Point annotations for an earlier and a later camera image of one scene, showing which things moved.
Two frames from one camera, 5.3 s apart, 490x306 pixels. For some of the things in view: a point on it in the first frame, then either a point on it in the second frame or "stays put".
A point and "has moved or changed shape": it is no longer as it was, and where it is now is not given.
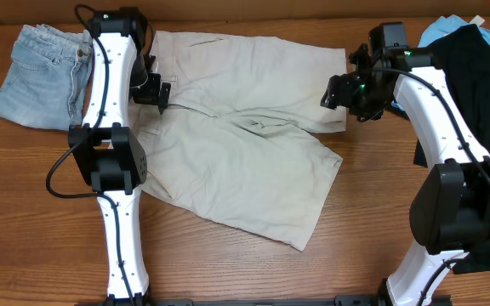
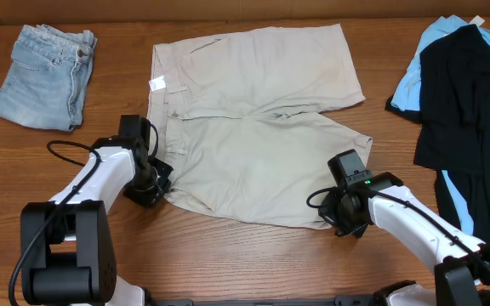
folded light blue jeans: x=46 y=85 stays put
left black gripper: x=160 y=95 -> x=150 y=194
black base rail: x=269 y=301 stays put
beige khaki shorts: x=242 y=136 has moved or changed shape
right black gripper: x=334 y=91 -> x=344 y=223
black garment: x=474 y=74 stays put
